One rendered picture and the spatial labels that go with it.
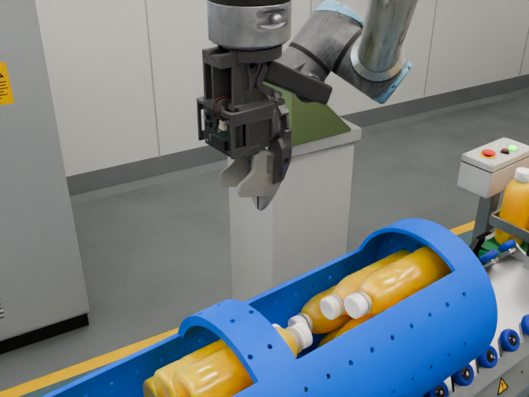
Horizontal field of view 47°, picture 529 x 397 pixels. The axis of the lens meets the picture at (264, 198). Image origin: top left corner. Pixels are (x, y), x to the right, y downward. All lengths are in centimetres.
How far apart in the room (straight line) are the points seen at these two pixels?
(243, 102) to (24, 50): 163
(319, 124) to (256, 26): 113
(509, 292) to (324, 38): 86
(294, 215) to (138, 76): 212
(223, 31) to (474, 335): 67
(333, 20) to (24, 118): 115
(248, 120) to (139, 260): 260
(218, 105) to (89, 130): 314
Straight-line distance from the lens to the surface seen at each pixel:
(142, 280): 307
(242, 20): 63
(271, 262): 190
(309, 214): 189
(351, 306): 100
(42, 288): 264
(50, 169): 240
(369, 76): 174
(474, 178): 175
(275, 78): 69
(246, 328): 85
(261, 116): 67
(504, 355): 133
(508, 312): 146
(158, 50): 378
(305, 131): 172
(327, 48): 181
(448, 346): 102
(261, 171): 71
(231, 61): 65
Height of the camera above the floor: 179
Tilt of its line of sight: 29 degrees down
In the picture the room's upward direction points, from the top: straight up
